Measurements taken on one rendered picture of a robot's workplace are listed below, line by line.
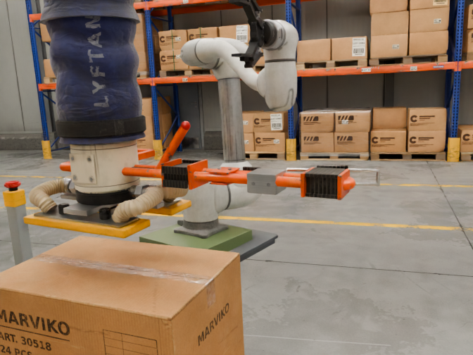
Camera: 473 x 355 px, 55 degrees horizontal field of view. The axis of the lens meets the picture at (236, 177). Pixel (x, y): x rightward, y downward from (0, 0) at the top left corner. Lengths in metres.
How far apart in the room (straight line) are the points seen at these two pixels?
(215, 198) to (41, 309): 0.93
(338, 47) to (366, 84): 1.51
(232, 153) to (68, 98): 1.03
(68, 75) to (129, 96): 0.15
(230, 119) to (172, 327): 1.19
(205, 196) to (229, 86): 0.50
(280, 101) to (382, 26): 6.78
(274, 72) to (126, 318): 0.87
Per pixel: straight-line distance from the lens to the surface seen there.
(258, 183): 0.98
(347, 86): 9.51
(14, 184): 2.28
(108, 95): 1.14
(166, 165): 1.08
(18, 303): 1.33
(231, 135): 2.03
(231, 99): 2.04
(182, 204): 1.26
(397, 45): 8.20
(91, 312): 1.17
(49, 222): 1.24
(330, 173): 0.93
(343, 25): 9.57
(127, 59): 1.17
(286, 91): 1.51
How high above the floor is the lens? 1.44
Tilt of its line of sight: 12 degrees down
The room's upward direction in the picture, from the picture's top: 3 degrees counter-clockwise
